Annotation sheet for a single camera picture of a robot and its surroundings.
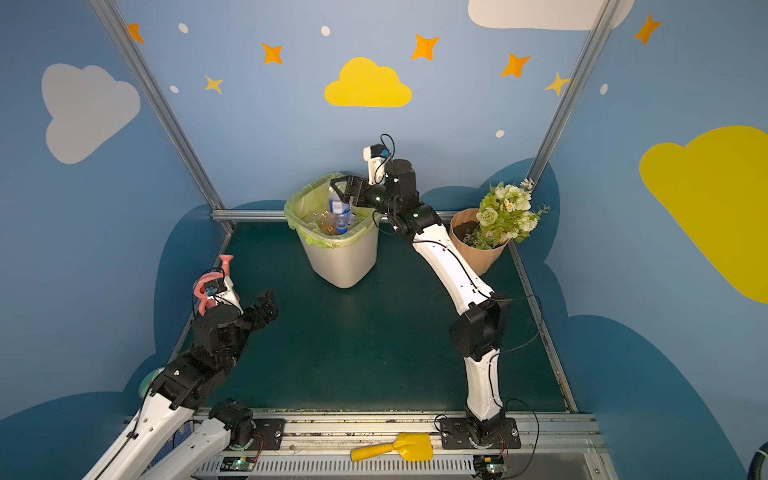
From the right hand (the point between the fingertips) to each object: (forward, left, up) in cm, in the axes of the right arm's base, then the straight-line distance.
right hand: (345, 177), depth 73 cm
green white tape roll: (-42, +49, -35) cm, 73 cm away
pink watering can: (-19, +44, -33) cm, 58 cm away
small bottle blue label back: (-2, +3, -8) cm, 9 cm away
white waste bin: (-5, +3, -30) cm, 31 cm away
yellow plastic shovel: (-50, -20, -43) cm, 69 cm away
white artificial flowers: (+7, -45, -18) cm, 49 cm away
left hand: (-24, +20, -19) cm, 36 cm away
